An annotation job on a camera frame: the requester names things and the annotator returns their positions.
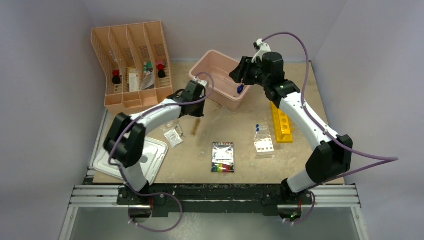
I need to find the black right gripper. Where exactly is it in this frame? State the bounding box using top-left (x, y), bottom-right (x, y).
top-left (229, 56), bottom-right (271, 89)

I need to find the wire test tube brush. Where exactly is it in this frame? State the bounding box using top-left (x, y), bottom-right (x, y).
top-left (191, 118), bottom-right (201, 136)

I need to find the pink plastic bin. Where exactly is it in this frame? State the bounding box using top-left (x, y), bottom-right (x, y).
top-left (188, 50), bottom-right (250, 111)

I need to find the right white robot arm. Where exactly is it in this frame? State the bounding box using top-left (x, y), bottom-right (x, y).
top-left (229, 52), bottom-right (353, 204)

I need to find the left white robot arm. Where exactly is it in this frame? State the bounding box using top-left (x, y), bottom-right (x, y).
top-left (103, 79), bottom-right (209, 205)

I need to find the white sachet packet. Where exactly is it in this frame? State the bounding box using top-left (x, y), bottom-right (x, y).
top-left (163, 129), bottom-right (184, 148)

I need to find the red black stamp right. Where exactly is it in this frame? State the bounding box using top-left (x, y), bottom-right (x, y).
top-left (156, 60), bottom-right (167, 79)

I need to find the red black stamp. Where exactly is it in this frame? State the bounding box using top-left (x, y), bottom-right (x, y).
top-left (112, 69), bottom-right (122, 85)
top-left (156, 60), bottom-right (167, 79)

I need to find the clear ruler set packet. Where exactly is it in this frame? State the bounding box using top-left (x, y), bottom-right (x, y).
top-left (140, 72), bottom-right (155, 91)

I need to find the coloured marker pen pack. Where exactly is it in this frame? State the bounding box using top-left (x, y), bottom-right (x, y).
top-left (211, 142), bottom-right (235, 173)

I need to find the white plastic lid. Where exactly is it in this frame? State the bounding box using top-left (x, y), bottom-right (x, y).
top-left (93, 137), bottom-right (168, 184)

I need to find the yellow test tube rack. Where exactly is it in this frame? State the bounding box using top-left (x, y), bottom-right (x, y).
top-left (270, 102), bottom-right (294, 144)

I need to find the green grey eraser block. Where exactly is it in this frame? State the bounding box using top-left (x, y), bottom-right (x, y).
top-left (147, 61), bottom-right (153, 72)

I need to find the green white glue stick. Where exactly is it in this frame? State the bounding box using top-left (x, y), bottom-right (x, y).
top-left (143, 62), bottom-right (148, 74)

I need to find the white card box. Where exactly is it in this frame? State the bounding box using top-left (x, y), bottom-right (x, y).
top-left (128, 73), bottom-right (140, 92)

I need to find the clear plastic well tray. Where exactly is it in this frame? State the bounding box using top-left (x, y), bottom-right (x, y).
top-left (253, 127), bottom-right (275, 156)

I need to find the peach plastic desk organizer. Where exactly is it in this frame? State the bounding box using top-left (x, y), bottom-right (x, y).
top-left (90, 21), bottom-right (174, 115)

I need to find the red black stamp left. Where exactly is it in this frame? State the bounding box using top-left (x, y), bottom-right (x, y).
top-left (112, 69), bottom-right (122, 85)

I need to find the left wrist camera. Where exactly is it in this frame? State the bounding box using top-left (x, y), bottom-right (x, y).
top-left (193, 77), bottom-right (209, 89)

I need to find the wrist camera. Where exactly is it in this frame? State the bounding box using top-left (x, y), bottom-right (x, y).
top-left (193, 77), bottom-right (209, 89)
top-left (252, 38), bottom-right (272, 63)

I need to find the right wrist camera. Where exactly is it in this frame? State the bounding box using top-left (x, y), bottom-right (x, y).
top-left (252, 38), bottom-right (272, 63)

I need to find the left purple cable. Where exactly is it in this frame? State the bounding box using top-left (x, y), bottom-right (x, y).
top-left (107, 72), bottom-right (216, 233)

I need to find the purple cable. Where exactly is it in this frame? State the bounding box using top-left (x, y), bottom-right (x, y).
top-left (107, 72), bottom-right (216, 233)
top-left (261, 32), bottom-right (399, 226)

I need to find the black aluminium base frame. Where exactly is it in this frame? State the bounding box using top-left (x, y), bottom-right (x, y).
top-left (59, 167), bottom-right (369, 240)

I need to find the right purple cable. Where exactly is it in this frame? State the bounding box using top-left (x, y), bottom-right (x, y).
top-left (261, 32), bottom-right (399, 226)

